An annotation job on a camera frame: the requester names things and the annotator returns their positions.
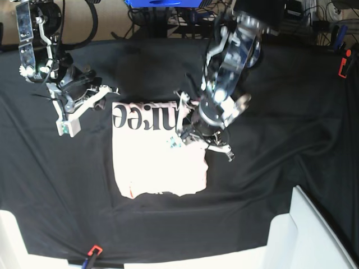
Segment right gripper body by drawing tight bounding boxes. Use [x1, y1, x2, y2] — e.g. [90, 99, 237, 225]
[47, 64, 102, 114]

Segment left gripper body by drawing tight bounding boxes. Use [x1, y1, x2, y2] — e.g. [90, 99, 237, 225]
[185, 94, 251, 140]

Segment pink T-shirt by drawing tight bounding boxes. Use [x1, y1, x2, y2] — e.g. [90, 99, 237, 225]
[112, 101, 208, 199]

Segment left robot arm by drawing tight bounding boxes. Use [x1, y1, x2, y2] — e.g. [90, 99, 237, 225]
[176, 1, 287, 143]

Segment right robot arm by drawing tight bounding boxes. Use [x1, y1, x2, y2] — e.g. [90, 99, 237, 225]
[16, 1, 102, 115]

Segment black table cloth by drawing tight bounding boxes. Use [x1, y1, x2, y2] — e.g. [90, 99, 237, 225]
[1, 45, 358, 265]

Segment red black clamp right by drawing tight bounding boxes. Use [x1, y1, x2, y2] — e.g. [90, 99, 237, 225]
[338, 49, 352, 78]

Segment red black clamp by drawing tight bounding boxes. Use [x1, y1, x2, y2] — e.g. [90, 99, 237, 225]
[81, 245, 103, 269]
[338, 49, 352, 78]

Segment red black clamp bottom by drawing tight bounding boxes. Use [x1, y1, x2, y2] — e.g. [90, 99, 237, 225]
[81, 245, 103, 269]

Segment white camera bracket right arm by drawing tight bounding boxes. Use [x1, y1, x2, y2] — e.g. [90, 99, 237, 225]
[53, 85, 120, 137]

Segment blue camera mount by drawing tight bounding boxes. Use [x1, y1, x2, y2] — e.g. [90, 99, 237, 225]
[125, 0, 202, 8]

